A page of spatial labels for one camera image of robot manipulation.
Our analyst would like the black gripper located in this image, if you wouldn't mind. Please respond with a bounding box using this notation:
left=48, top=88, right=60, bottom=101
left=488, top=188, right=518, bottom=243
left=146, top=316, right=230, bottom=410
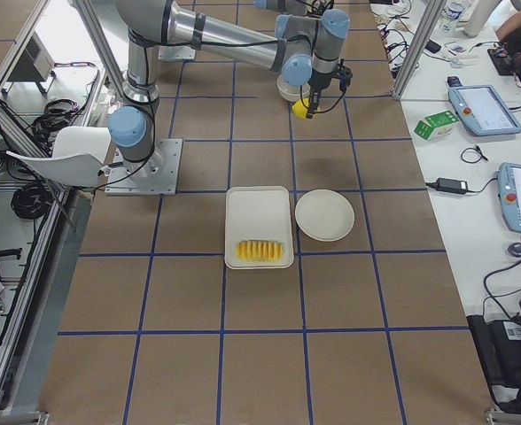
left=299, top=61, right=353, bottom=119

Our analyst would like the yellow lemon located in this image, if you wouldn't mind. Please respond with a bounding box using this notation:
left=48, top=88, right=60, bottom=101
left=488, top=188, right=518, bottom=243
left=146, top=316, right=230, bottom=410
left=292, top=99, right=311, bottom=120

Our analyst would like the white ceramic bowl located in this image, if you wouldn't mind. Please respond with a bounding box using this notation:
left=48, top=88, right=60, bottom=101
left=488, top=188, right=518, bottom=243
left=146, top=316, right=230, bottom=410
left=276, top=74, right=310, bottom=104

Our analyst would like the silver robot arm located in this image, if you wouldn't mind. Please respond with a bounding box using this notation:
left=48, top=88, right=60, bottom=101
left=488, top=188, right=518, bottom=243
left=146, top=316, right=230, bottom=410
left=108, top=1, right=353, bottom=182

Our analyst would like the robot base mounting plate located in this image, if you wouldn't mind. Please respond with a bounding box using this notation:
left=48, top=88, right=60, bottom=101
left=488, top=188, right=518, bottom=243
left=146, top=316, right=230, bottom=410
left=104, top=138, right=183, bottom=196

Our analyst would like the small cream plate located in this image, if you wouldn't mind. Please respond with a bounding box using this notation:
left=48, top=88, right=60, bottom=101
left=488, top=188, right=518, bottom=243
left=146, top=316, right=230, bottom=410
left=294, top=189, right=355, bottom=242

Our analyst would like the white rectangular tray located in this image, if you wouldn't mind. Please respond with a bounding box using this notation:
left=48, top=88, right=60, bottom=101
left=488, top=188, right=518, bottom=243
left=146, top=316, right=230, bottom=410
left=224, top=186, right=294, bottom=270

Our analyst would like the green white carton box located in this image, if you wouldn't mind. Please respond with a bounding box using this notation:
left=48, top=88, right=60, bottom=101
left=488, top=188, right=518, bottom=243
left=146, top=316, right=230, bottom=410
left=414, top=111, right=459, bottom=141

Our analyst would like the black power adapter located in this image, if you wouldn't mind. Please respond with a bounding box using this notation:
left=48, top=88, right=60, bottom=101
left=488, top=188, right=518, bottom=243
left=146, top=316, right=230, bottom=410
left=425, top=177, right=469, bottom=195

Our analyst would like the white plastic chair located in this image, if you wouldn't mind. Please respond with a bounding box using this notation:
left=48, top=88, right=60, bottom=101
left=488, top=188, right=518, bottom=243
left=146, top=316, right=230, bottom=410
left=6, top=127, right=111, bottom=188

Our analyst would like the aluminium frame post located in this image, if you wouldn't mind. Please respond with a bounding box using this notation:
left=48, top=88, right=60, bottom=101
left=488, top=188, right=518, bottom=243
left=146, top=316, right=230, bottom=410
left=392, top=0, right=445, bottom=100

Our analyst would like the black cable bundle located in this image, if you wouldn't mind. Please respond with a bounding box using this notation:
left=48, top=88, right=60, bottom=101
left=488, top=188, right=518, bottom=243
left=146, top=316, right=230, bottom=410
left=11, top=181, right=54, bottom=220

